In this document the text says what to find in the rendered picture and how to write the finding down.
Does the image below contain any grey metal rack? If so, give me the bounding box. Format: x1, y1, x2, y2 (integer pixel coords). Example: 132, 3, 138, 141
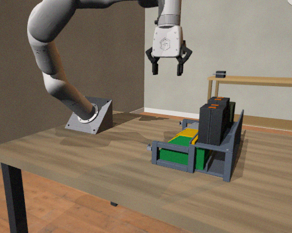
147, 110, 244, 182

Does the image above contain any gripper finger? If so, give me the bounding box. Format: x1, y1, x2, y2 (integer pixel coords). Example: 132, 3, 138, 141
176, 45, 192, 76
145, 47, 160, 75

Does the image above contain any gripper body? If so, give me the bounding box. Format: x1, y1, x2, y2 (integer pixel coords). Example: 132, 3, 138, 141
152, 24, 183, 57

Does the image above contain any green bin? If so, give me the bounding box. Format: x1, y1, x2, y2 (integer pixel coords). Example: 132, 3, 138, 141
159, 136, 210, 170

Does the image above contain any grey open bin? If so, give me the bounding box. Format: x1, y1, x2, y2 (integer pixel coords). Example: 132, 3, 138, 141
182, 122, 199, 131

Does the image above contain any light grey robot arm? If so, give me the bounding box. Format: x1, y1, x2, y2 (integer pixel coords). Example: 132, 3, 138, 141
27, 0, 182, 124

